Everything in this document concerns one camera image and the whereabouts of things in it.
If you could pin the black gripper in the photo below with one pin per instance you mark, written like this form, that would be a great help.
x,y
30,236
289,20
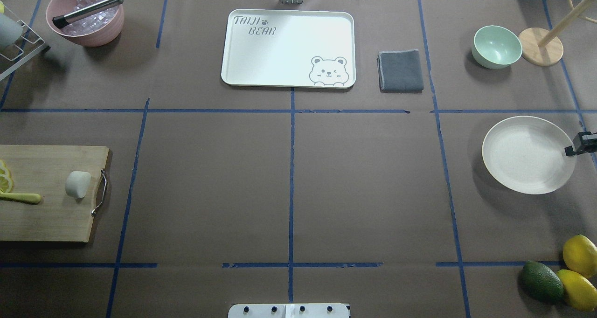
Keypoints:
x,y
585,143

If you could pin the cream round plate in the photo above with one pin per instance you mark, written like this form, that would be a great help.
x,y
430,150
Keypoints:
x,y
527,154

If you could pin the white bear tray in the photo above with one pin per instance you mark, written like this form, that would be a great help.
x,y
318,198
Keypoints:
x,y
289,48

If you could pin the yellow lemon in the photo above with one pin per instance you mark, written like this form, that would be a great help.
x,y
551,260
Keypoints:
x,y
579,293
580,255

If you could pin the wooden mug tree stand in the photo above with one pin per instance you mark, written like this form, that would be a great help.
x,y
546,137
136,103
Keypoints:
x,y
542,47

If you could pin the mint green bowl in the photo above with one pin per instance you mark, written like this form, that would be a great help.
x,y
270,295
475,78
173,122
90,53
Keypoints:
x,y
496,47

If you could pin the folded grey cloth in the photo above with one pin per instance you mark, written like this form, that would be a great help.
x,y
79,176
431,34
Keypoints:
x,y
400,71

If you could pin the pink bowl with ice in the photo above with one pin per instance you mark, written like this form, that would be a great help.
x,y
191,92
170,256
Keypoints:
x,y
88,32

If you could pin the steel black-tipped tongs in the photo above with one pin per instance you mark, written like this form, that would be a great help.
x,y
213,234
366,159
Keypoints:
x,y
103,10

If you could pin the wooden cutting board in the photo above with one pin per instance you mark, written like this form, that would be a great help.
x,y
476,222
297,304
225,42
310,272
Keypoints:
x,y
44,170

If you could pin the yellow-green plastic knife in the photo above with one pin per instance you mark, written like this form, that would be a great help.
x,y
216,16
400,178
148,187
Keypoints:
x,y
29,198

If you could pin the lemon slice near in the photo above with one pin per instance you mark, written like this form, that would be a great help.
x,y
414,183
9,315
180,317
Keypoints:
x,y
5,185

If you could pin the lemon slice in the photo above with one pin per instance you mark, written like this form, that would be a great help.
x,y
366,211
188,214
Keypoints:
x,y
7,177
5,185
4,169

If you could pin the lemon slice middle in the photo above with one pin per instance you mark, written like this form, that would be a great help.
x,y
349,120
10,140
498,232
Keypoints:
x,y
7,177

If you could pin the lemon slice far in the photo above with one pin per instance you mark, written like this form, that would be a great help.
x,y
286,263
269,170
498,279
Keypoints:
x,y
4,169

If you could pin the grey cup in rack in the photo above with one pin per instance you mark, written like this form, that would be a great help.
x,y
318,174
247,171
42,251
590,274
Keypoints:
x,y
10,31

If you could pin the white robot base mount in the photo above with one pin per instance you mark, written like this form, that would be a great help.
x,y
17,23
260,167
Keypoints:
x,y
290,310

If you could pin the white wire cup rack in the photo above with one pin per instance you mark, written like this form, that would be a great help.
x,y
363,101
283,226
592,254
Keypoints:
x,y
27,46

